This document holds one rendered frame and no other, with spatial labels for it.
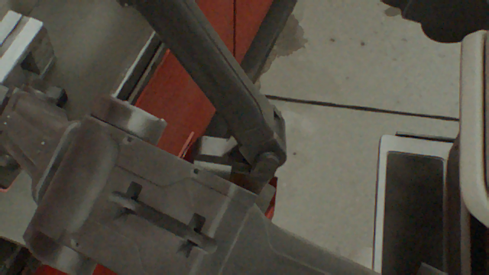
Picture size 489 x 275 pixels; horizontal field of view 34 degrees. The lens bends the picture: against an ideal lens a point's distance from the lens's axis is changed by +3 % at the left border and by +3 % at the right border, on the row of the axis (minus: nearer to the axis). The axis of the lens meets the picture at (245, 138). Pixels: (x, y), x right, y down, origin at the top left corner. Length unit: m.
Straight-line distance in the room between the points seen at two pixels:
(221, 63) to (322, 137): 1.30
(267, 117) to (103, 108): 0.60
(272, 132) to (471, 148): 0.39
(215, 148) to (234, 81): 0.16
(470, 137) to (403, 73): 1.67
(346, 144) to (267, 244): 1.80
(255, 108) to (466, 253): 0.33
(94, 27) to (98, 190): 0.93
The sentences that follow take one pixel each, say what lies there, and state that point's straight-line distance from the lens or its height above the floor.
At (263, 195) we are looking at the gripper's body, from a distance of 1.29.
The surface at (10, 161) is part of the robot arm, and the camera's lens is 0.88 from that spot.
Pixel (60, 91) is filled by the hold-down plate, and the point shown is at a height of 0.91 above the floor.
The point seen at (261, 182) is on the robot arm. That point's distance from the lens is 1.18.
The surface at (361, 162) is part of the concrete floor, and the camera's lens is 2.26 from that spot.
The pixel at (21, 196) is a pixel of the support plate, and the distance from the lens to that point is 1.10.
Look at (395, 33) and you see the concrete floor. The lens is 2.53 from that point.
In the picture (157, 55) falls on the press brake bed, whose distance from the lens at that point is 1.44.
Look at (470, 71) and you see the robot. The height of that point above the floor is 1.31.
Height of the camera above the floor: 1.96
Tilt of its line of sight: 60 degrees down
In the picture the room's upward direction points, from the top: 2 degrees clockwise
